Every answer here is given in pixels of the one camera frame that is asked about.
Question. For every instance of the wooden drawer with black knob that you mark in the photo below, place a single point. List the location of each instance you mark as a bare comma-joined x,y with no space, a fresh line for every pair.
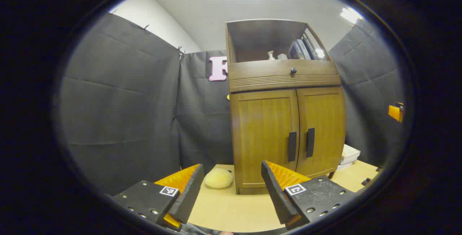
260,74

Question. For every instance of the wooden double-door shoe cabinet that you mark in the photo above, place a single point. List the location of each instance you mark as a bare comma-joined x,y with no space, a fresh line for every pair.
252,79

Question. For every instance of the pale yellow sponge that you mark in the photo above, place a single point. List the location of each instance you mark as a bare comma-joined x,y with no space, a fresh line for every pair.
218,178

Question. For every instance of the dark upright book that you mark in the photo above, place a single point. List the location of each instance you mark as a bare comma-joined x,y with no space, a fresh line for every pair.
310,47

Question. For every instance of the white flat book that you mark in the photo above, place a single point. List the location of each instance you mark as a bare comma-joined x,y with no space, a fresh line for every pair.
344,165

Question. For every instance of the black clip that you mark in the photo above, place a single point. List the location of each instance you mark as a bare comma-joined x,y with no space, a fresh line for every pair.
366,181

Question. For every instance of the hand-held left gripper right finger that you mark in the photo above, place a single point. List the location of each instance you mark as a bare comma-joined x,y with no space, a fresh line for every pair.
279,195

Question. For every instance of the blue-grey upright book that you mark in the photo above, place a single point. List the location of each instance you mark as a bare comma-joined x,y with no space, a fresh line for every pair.
294,51

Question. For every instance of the dark-edged flat book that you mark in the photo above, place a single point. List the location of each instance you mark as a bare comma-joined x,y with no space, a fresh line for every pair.
347,161

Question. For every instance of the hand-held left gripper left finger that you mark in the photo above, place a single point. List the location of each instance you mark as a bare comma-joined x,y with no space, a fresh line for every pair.
187,199

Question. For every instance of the small white jar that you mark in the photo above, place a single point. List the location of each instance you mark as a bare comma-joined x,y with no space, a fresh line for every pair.
282,57

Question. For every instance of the wooden cabinet door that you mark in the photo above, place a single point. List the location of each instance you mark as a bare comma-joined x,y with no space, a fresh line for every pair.
263,137
325,126

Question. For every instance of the ceiling light panel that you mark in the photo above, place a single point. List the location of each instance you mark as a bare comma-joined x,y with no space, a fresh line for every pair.
350,14

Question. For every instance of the beige cover book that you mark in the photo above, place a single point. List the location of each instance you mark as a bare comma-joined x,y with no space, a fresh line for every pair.
351,152

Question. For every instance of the black backdrop cloth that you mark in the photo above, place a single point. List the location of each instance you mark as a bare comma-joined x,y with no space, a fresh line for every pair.
126,101

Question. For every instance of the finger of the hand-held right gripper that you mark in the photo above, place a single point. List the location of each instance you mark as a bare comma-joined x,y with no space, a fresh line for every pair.
395,113

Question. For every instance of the grey upright book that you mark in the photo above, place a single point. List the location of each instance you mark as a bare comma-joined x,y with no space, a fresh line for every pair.
303,49

